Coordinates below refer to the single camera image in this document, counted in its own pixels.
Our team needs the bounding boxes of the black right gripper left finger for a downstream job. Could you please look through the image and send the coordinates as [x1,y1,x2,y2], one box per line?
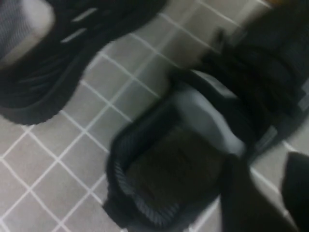
[216,156,300,232]

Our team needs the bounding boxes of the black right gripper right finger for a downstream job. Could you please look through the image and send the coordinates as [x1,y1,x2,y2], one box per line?
[281,151,309,232]

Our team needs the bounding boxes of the black sneaker white stripes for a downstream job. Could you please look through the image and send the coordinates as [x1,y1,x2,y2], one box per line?
[0,0,169,126]
[102,3,309,232]

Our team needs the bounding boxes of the grey white-grid tablecloth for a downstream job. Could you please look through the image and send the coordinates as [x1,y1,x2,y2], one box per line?
[0,0,309,232]

